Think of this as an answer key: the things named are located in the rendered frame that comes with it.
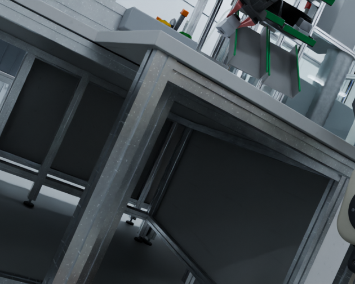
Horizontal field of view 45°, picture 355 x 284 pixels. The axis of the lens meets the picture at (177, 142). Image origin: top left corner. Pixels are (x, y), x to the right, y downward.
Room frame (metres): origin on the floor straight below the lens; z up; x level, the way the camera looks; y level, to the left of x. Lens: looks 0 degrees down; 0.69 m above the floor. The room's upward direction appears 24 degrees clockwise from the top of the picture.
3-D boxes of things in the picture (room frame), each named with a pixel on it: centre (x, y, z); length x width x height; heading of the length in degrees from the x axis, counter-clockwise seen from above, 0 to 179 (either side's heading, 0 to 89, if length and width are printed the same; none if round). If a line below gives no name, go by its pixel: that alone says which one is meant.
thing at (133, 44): (1.30, -0.10, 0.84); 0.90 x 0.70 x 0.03; 121
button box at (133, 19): (1.19, 0.17, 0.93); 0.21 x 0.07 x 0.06; 114
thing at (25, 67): (2.93, 0.01, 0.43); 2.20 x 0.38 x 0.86; 114
